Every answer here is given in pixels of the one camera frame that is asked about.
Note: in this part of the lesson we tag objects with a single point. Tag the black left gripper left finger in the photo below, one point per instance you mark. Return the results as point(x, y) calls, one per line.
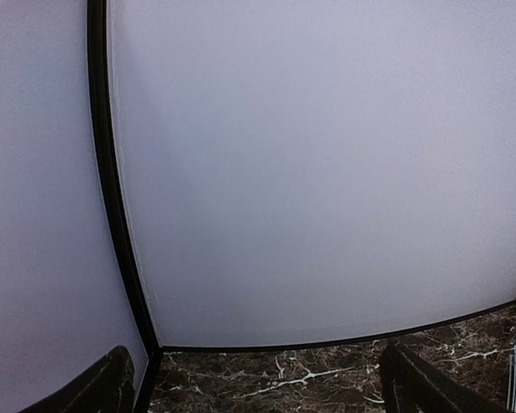
point(106, 386)

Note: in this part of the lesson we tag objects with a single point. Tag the black left corner post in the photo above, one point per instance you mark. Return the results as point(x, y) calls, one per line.
point(112, 193)

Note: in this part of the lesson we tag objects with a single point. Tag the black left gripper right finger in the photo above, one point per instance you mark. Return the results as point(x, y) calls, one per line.
point(410, 384)

